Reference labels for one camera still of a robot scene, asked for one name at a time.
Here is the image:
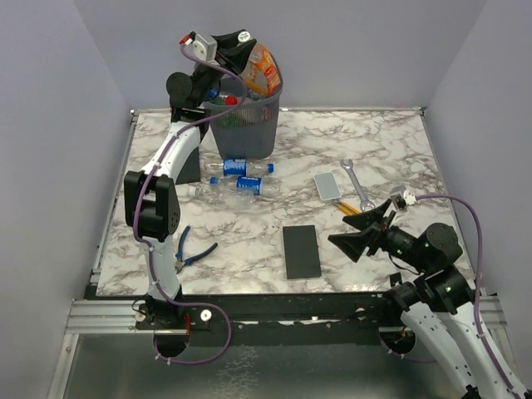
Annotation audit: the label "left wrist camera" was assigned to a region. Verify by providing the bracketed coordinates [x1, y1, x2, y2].
[180, 32, 218, 63]

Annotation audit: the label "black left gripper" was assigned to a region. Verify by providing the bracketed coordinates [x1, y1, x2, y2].
[190, 29, 253, 107]

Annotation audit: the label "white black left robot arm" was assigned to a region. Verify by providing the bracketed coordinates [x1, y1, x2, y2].
[123, 30, 257, 328]

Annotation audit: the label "blue handled pliers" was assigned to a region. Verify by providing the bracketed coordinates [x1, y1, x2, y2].
[175, 225, 219, 273]

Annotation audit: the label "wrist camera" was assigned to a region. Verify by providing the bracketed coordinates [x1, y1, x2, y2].
[180, 32, 218, 63]
[390, 185, 417, 224]

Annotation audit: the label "black block far left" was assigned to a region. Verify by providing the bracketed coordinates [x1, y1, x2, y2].
[175, 147, 201, 185]

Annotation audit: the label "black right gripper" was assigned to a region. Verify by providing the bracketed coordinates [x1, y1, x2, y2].
[328, 198, 432, 271]

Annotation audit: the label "black block near centre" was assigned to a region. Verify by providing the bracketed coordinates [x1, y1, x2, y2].
[283, 225, 322, 280]

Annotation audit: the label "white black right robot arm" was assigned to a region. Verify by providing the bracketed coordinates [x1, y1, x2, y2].
[328, 200, 531, 398]

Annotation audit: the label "silver wrench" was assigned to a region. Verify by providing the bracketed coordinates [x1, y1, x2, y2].
[340, 159, 375, 212]

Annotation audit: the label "grey mesh waste bin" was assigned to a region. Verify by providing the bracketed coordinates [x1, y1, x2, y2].
[202, 70, 284, 161]

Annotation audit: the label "red label clear bottle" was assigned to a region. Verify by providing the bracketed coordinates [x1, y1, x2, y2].
[224, 94, 261, 124]

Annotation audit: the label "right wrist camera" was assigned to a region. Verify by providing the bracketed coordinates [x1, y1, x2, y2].
[390, 185, 417, 224]

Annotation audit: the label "black block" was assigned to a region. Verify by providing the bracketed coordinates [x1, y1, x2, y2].
[175, 147, 201, 185]
[283, 225, 322, 280]

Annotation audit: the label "green plastic bottle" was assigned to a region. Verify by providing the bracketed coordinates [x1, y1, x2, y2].
[210, 96, 242, 129]

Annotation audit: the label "small orange juice bottle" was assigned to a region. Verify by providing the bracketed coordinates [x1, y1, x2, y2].
[259, 106, 272, 123]

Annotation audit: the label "crushed orange plastic bottle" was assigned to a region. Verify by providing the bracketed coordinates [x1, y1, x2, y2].
[241, 42, 282, 101]

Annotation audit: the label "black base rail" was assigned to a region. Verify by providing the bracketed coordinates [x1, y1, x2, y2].
[82, 290, 421, 348]

